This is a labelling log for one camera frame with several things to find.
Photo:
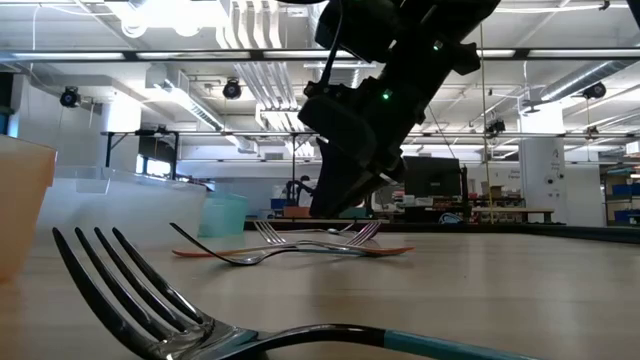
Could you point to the teal translucent plastic bin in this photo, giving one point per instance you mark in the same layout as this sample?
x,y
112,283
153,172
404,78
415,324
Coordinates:
x,y
222,215

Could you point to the black monitor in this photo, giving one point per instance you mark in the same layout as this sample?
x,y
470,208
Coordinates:
x,y
435,176

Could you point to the black truss frame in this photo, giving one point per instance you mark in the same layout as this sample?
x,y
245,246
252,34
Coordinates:
x,y
175,150

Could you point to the clear translucent plastic bin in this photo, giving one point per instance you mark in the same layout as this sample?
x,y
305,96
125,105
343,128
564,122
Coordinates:
x,y
125,215

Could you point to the orange translucent plastic bin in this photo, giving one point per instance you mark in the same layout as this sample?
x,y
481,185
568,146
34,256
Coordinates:
x,y
20,200

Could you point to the small teal bin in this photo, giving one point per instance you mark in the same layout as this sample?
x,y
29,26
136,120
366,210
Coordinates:
x,y
357,214

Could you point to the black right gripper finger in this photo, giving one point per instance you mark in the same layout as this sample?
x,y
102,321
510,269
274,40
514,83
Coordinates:
x,y
335,185
382,177

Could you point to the black aluminium rig frame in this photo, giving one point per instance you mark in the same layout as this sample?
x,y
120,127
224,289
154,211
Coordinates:
x,y
550,230

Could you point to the cardboard box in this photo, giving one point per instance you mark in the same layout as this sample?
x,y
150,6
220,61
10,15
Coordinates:
x,y
496,191

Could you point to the white square column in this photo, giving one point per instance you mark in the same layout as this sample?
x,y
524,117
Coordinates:
x,y
120,140
542,170

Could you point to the small orange bin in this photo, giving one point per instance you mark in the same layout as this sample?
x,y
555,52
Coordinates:
x,y
297,212

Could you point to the round silver ceiling duct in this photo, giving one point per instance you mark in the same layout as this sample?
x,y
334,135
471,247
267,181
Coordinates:
x,y
580,80

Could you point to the blue storage bin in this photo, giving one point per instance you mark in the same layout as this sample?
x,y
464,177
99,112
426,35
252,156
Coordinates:
x,y
627,218
627,190

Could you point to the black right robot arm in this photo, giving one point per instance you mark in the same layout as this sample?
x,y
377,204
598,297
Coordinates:
x,y
425,20

